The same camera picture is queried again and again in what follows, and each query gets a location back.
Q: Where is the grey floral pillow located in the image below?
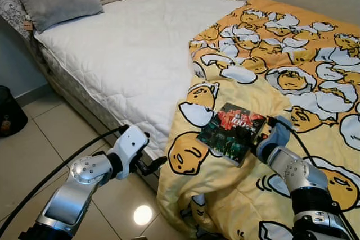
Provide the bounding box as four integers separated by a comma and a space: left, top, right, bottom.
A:
0, 0, 74, 41

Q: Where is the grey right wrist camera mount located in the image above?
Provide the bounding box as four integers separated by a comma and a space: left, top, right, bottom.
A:
256, 115, 293, 159

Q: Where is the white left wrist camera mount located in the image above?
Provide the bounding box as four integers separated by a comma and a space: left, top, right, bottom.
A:
107, 125, 150, 173

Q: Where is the red and dark book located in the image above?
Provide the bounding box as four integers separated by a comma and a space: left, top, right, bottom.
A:
197, 103, 268, 166

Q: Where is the black bag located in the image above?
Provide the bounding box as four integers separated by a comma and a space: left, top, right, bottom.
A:
0, 85, 28, 137

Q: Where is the white quilted mattress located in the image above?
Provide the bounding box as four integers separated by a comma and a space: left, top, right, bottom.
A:
34, 0, 248, 167

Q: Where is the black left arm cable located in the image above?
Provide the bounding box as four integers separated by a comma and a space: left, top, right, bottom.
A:
0, 126, 127, 235

